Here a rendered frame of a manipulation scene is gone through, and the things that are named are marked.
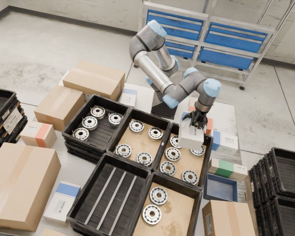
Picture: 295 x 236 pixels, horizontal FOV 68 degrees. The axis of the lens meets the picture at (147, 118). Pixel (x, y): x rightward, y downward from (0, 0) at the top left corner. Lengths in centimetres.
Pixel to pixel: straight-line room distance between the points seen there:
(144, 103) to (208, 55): 161
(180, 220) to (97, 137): 72
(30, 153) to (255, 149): 240
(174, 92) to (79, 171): 84
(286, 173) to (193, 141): 123
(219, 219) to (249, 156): 157
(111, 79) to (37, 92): 151
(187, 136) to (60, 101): 97
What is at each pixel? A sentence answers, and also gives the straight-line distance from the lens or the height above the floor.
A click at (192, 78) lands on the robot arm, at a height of 143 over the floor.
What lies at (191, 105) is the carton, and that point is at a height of 77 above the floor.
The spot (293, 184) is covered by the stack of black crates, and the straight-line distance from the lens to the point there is 223.
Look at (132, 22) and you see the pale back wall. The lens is 410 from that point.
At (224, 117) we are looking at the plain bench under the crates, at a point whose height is 70.
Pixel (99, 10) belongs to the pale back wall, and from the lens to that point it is 419.
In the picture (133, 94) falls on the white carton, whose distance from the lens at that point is 183.
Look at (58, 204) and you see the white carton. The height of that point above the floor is 79.
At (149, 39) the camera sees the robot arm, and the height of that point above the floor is 144.
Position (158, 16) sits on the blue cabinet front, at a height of 82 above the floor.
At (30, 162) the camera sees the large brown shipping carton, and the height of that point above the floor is 90.
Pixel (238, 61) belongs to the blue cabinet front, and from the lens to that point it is 335.
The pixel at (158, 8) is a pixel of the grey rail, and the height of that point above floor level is 92.
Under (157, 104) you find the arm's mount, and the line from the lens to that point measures 171.
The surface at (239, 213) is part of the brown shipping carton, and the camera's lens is 141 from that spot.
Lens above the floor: 205
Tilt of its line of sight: 49 degrees down
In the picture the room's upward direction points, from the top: 11 degrees clockwise
